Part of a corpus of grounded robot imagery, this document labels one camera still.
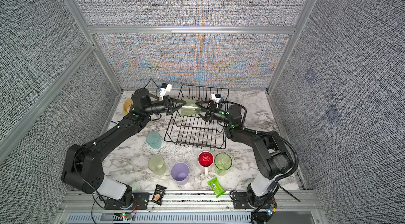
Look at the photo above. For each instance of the aluminium front rail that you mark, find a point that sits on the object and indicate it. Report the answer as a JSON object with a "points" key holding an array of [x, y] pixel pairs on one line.
{"points": [[192, 207]]}

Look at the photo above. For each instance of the light green faceted glass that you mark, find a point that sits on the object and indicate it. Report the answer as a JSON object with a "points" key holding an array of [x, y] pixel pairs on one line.
{"points": [[190, 108]]}

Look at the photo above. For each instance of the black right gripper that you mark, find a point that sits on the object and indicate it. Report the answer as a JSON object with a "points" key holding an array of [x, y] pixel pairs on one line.
{"points": [[213, 108]]}

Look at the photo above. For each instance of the green transparent glass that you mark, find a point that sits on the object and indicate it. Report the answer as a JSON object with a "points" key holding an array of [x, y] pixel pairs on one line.
{"points": [[223, 163]]}

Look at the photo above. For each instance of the yellow bamboo steamer basket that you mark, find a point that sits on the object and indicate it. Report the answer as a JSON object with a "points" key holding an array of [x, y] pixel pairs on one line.
{"points": [[127, 106]]}

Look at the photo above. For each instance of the green snack packet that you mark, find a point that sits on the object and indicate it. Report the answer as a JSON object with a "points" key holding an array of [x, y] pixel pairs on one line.
{"points": [[216, 187]]}

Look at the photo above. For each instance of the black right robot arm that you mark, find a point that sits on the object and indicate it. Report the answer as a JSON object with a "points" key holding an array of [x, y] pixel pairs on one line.
{"points": [[275, 157]]}

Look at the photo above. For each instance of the black wire dish rack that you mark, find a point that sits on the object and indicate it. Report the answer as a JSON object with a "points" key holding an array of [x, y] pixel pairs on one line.
{"points": [[192, 130]]}

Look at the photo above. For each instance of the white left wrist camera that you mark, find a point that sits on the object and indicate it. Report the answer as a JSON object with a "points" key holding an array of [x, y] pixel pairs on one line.
{"points": [[164, 89]]}

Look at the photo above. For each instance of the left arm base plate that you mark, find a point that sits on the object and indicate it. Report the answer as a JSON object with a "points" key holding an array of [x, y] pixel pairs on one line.
{"points": [[138, 200]]}

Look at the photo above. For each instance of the lavender plastic cup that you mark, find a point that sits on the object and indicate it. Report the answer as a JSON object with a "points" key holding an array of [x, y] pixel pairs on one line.
{"points": [[180, 173]]}

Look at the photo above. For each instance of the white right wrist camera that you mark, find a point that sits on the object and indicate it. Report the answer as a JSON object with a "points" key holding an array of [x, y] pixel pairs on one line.
{"points": [[216, 98]]}

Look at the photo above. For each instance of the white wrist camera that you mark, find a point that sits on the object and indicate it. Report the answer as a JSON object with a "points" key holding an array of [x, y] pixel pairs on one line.
{"points": [[164, 89], [216, 98]]}

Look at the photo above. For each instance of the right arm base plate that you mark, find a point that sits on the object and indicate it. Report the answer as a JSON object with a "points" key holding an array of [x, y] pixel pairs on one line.
{"points": [[240, 201]]}

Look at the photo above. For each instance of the white mug red inside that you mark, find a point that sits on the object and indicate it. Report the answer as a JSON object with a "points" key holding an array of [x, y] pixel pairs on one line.
{"points": [[205, 162]]}

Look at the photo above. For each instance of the black snack packet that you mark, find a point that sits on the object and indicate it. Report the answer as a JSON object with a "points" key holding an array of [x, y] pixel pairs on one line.
{"points": [[158, 194]]}

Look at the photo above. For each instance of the teal translucent cup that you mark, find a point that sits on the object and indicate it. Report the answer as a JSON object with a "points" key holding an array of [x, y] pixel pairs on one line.
{"points": [[154, 140]]}

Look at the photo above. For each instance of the pale yellow-green frosted cup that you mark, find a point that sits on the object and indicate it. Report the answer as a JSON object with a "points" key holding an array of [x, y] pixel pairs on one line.
{"points": [[156, 164]]}

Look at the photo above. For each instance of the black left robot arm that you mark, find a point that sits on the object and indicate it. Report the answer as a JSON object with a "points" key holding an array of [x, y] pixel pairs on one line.
{"points": [[83, 168]]}

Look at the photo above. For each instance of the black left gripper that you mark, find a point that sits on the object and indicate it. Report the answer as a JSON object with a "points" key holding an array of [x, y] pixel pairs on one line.
{"points": [[172, 101]]}

